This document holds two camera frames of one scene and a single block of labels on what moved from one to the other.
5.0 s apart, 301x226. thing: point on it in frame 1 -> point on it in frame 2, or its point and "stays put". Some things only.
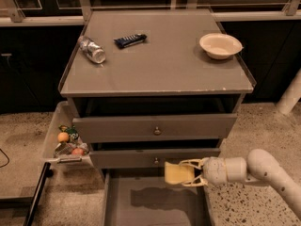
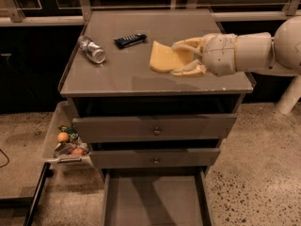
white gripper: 214,170 -> 220,55
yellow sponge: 177,173 -> 165,58
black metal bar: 46,172 stays put
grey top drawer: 153,128 stays put
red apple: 77,151 stays put
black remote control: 133,40 stays put
